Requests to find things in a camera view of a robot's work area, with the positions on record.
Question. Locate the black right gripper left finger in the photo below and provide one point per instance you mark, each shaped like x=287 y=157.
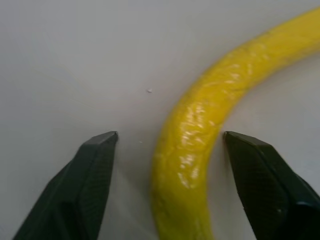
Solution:
x=75 y=190

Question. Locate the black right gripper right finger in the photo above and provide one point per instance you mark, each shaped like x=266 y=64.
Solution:
x=270 y=190

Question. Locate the yellow banana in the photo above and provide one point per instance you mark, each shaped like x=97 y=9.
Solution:
x=190 y=140

